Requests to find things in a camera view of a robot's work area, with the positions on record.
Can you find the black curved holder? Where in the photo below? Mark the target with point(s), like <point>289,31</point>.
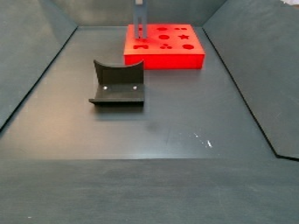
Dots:
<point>121,84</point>

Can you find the red shape-sorting block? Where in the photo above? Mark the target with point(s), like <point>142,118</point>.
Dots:
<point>171,47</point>

